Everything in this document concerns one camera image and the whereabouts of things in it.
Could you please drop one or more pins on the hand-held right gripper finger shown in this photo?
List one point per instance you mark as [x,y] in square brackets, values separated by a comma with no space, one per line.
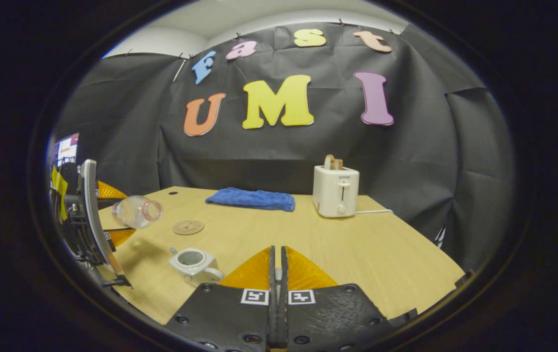
[284,318]
[271,318]

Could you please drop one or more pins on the white teacup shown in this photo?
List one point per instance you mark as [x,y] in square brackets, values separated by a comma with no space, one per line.
[201,270]

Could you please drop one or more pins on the computer monitor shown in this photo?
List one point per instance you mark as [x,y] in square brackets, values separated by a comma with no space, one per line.
[68,149]

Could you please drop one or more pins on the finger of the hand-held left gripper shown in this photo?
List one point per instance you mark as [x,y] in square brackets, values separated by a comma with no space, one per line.
[105,190]
[118,229]

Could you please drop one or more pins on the white toaster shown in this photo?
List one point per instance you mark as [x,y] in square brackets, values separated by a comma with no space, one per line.
[332,193]

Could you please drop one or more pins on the round wooden coaster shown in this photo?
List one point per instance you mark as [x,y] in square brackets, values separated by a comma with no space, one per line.
[188,227]

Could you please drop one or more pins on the blue towel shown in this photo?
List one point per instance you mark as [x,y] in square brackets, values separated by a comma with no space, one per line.
[252,199]

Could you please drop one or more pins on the clear plastic water bottle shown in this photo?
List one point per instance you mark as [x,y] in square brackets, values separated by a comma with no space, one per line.
[135,211]

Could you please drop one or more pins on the bread slice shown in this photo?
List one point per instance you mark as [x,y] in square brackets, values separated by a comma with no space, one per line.
[332,163]

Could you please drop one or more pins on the white teacup lid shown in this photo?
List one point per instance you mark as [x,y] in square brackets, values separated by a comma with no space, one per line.
[278,278]

